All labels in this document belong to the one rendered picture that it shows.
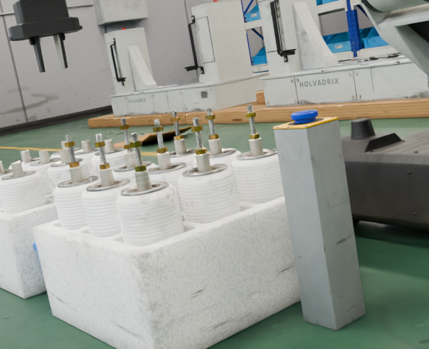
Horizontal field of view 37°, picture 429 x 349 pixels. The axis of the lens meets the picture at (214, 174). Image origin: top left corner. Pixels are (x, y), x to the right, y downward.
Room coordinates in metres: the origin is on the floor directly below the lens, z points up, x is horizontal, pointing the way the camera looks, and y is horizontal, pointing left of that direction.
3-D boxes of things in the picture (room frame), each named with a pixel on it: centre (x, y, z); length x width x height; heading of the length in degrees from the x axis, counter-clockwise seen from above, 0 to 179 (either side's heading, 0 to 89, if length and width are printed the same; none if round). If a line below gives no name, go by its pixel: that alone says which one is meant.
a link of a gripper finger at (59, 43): (1.18, 0.23, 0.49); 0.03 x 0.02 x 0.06; 25
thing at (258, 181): (1.12, -0.08, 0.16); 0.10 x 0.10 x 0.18
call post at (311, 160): (0.95, -0.15, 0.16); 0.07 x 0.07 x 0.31; 36
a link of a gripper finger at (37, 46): (1.16, 0.27, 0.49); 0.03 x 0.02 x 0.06; 25
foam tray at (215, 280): (1.14, 0.08, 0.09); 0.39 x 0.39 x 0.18; 36
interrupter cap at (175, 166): (1.14, 0.08, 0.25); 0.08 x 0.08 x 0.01
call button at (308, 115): (0.95, -0.15, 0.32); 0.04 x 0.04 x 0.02
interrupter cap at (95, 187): (1.07, 0.18, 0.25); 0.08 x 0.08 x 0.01
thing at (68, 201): (1.17, 0.25, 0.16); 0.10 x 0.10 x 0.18
